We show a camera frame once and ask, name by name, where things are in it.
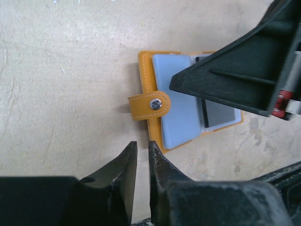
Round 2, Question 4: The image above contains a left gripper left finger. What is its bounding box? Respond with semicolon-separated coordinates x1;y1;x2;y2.
0;141;137;226

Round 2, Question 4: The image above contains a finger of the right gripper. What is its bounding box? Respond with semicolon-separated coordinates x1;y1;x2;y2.
169;0;301;117

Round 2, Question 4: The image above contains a black card in holder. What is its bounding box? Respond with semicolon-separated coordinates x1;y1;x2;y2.
195;56;236;129

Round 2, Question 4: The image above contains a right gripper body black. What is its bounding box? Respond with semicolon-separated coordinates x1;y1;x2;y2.
271;23;301;121

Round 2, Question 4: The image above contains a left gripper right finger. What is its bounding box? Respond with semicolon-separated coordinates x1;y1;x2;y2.
149;141;293;226

